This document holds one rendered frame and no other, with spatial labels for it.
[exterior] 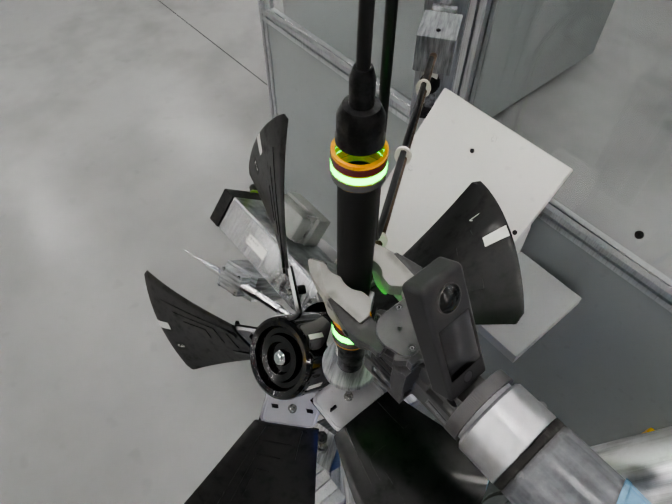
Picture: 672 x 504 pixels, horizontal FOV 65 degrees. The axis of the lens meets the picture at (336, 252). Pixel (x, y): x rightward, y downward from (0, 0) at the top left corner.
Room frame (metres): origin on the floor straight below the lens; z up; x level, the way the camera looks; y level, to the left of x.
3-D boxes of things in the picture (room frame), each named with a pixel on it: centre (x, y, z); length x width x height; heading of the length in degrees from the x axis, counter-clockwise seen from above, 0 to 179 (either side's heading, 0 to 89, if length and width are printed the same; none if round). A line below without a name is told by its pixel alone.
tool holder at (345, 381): (0.31, -0.02, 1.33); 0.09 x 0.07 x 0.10; 164
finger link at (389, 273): (0.32, -0.04, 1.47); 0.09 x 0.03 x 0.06; 29
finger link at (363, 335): (0.24, -0.03, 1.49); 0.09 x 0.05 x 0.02; 49
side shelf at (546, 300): (0.74, -0.37, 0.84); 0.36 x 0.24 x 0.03; 39
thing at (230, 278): (0.57, 0.19, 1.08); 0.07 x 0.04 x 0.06; 50
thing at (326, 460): (0.33, 0.00, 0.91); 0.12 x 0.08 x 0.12; 129
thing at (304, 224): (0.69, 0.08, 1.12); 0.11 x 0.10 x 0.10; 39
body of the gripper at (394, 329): (0.22, -0.09, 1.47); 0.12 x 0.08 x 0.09; 39
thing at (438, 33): (0.90, -0.19, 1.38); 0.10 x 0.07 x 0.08; 164
